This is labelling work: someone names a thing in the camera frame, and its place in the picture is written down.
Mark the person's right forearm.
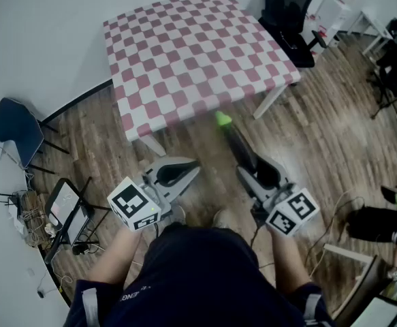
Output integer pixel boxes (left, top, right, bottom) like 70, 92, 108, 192
269, 230, 314, 290

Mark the black marker with green cap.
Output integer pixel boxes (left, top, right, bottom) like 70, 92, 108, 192
214, 110, 259, 177

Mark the light wooden chair frame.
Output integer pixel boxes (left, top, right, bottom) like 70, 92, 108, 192
322, 243, 390, 320

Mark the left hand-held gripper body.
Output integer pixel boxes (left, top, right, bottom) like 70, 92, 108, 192
106, 174, 173, 232

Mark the black antenna router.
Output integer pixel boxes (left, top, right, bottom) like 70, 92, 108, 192
0, 190, 29, 218

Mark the black tripod stand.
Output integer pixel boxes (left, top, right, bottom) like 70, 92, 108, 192
370, 90, 397, 131

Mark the person's left shoe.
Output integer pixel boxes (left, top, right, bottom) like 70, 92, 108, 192
170, 204, 187, 225

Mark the tangled cable bundle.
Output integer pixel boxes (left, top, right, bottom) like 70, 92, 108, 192
13, 191, 55, 249

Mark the person's right shoe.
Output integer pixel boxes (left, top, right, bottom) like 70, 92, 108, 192
213, 208, 236, 230

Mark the person's left forearm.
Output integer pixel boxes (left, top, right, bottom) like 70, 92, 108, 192
87, 226, 144, 285

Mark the pink checkered table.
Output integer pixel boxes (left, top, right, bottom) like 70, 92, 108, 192
102, 0, 302, 157

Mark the person's dark navy shirt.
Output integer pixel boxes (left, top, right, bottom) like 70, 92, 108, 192
63, 221, 336, 327

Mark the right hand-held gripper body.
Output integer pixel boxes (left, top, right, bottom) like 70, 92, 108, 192
251, 181, 321, 238

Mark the black mesh office chair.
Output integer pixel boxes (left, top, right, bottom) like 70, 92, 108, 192
258, 0, 329, 69

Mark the person's shoe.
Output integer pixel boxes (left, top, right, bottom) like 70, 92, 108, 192
213, 208, 236, 230
170, 204, 187, 225

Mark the black power adapter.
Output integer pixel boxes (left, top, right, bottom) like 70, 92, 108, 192
71, 243, 101, 256

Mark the blue shell chair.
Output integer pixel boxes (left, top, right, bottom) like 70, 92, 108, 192
0, 97, 71, 176

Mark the white side table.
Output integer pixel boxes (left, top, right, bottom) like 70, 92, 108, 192
347, 10, 395, 58

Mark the white cabinet with red label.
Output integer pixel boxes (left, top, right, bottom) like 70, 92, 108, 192
315, 0, 360, 44

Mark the long floor cable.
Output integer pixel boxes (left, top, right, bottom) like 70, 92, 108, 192
302, 186, 366, 276

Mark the black swivel chair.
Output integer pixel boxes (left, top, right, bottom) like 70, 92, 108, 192
371, 38, 397, 99

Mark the black folding chair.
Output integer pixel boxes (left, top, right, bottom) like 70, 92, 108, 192
44, 176, 112, 266

